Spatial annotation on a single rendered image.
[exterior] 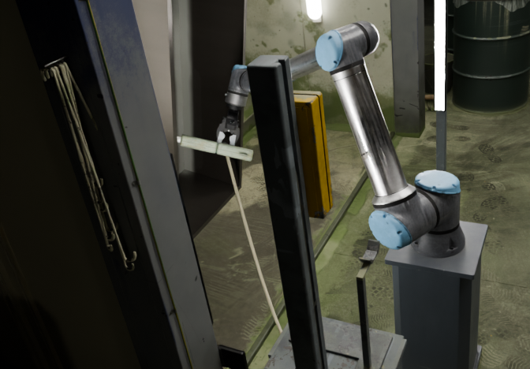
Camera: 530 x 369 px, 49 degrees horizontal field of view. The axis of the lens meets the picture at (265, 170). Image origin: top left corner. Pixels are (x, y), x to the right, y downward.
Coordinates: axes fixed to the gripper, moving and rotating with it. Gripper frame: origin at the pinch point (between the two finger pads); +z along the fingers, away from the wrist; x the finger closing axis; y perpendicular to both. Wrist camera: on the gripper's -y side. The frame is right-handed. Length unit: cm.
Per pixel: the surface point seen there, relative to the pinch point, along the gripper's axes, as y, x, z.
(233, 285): 39, -24, 72
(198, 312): -77, 0, 40
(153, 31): -33, 36, -40
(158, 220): -93, 18, 10
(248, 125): 209, -26, 4
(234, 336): 4, -26, 83
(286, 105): -143, -1, -30
